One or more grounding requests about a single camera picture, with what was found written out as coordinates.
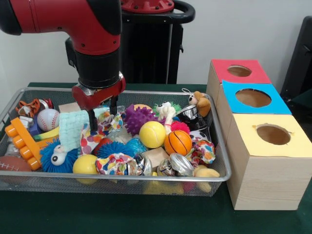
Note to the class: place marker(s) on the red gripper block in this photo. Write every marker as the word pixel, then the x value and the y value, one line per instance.
pixel 95 99

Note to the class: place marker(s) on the colourful polka dot cloth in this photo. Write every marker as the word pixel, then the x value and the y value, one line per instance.
pixel 97 141

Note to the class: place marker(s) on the mint green knitted cloth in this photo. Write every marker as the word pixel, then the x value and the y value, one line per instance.
pixel 70 129

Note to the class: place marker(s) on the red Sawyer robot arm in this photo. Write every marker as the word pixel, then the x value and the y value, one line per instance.
pixel 92 29

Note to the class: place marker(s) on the clear mesh bin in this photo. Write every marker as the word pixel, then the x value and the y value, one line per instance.
pixel 122 187

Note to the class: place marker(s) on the wooden box with three holes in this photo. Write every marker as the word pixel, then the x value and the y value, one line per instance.
pixel 268 180

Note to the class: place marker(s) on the purple spiky ball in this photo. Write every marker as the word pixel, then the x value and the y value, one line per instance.
pixel 139 119

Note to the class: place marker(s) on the plain yellow ball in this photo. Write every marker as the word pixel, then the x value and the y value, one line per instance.
pixel 85 164

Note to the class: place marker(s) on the yellow tennis ball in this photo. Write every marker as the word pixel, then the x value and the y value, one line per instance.
pixel 152 134

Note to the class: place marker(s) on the white baseball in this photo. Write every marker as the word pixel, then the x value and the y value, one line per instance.
pixel 48 119

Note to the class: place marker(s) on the blue fuzzy toy with eyes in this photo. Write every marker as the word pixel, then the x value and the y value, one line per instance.
pixel 58 158

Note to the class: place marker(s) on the small orange basketball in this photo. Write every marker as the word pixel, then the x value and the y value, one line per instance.
pixel 177 142

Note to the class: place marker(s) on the orange plastic building block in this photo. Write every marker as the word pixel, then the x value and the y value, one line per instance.
pixel 22 141

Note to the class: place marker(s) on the dark green table cloth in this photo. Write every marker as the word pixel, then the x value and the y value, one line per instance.
pixel 122 214

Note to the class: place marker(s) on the small brown football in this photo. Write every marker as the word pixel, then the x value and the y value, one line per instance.
pixel 12 164

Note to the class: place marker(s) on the black office chair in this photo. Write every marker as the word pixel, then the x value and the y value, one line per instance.
pixel 300 63

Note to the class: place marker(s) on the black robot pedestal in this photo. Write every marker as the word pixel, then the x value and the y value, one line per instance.
pixel 151 53

